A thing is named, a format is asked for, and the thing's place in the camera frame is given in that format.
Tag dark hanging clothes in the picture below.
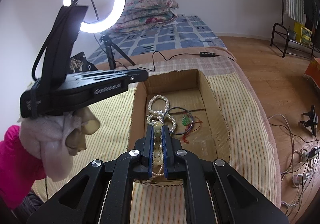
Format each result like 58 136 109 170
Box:
303 0 319 32

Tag dark green bangle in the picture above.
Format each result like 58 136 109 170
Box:
162 106 195 136

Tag yellow crate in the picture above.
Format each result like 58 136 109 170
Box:
294 22 312 46

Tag black cable with switch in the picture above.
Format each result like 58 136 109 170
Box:
134 49 223 72

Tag green jade pendant red cord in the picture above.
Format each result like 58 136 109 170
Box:
181 112 203 144

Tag pink left sleeve forearm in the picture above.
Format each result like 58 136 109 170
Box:
1 125 46 209

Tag black tripod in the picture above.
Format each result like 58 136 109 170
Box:
99 33 136 70

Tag power strip with cables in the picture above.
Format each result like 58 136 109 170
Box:
268 113 319 223

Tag cream beaded bracelet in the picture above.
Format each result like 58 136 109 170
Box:
152 123 164 167

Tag small pearl necklace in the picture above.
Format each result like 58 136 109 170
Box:
149 161 166 182

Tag cardboard box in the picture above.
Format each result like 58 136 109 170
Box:
127 68 232 187

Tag folded floral quilt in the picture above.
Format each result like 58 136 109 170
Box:
109 0 179 33

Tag black floor gadget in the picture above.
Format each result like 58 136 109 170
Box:
300 105 318 137

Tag black clothes rack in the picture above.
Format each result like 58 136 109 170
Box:
270 0 319 59

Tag blue patterned bedding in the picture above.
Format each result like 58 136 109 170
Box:
87 14 226 63

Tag black snack bag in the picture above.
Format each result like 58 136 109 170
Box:
67 52 98 74

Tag plaid bed sheet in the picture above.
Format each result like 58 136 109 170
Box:
116 47 245 82

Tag left gloved hand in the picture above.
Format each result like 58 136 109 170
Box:
19 107 100 182

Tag long pearl necklace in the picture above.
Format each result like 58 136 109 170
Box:
146 94 178 135

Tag orange box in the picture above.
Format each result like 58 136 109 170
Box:
303 57 320 89

